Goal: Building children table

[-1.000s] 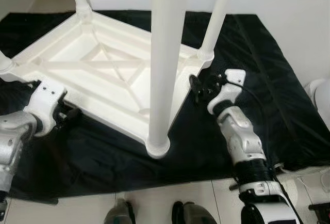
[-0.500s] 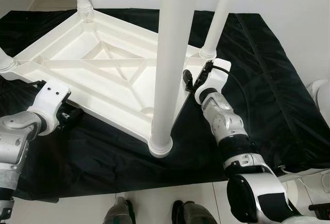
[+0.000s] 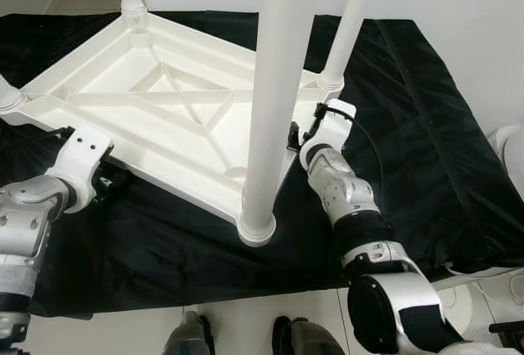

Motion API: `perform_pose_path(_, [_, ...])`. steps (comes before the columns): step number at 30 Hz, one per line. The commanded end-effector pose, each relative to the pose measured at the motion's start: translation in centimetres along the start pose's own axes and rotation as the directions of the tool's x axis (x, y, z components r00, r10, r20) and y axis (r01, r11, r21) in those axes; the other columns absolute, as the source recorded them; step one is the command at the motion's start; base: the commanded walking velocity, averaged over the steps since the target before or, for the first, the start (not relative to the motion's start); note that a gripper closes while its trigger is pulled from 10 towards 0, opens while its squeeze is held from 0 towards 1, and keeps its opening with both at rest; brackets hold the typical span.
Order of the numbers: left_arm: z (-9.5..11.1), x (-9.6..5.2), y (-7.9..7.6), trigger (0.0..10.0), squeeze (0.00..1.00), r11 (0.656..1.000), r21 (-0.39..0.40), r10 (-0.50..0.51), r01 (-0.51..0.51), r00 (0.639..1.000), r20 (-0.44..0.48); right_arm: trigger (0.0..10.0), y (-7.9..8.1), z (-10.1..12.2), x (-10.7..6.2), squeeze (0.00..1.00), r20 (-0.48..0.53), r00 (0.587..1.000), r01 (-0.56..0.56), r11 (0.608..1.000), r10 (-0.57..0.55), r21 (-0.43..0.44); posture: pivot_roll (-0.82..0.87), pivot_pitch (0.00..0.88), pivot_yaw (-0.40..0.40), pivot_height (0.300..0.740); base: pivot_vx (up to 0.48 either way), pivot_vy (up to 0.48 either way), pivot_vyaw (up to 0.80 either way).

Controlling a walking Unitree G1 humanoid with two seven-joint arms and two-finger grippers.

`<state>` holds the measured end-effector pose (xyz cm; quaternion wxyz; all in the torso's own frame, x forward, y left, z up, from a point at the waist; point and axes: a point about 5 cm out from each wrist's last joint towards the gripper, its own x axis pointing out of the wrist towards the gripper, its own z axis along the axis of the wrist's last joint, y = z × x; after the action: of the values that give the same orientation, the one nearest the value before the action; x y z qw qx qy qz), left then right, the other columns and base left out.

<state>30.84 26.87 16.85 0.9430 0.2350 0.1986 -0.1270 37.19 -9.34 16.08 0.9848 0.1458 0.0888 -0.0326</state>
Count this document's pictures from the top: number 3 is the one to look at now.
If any white plastic table top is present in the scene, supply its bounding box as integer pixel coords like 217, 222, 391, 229
0, 10, 345, 245

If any black table cloth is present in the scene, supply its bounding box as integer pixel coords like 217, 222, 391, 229
0, 11, 524, 319

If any grey left robot foot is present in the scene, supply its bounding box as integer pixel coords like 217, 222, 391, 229
162, 310, 215, 355

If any grey robot foot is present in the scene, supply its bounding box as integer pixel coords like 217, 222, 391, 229
162, 310, 215, 355
272, 316, 345, 355

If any grey right robot foot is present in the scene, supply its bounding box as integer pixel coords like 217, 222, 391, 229
272, 316, 345, 355

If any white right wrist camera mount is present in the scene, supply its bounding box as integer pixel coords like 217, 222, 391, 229
300, 99, 359, 168

